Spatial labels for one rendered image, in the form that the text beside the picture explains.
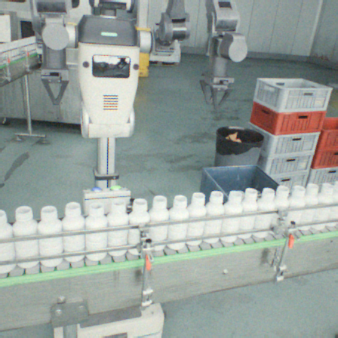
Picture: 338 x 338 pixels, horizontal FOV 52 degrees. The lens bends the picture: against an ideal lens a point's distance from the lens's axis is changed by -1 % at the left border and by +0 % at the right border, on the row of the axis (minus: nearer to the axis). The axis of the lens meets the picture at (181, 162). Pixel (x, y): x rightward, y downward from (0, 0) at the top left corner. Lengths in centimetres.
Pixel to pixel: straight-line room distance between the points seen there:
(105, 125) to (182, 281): 70
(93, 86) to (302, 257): 100
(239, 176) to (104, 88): 84
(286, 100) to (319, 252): 208
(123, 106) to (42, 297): 78
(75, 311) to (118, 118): 75
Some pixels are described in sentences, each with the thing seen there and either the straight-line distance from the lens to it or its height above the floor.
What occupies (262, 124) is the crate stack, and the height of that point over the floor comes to 71.
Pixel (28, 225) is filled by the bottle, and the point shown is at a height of 113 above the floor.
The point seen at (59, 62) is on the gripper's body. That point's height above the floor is 151.
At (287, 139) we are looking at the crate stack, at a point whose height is 61.
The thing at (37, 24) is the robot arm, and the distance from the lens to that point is 130.
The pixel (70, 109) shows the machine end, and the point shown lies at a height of 30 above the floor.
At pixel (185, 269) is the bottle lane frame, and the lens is 110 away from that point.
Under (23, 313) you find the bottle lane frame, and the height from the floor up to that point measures 88.
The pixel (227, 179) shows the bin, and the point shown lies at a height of 88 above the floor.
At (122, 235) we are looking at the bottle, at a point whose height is 108.
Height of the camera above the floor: 167
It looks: 24 degrees down
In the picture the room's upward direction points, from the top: 7 degrees clockwise
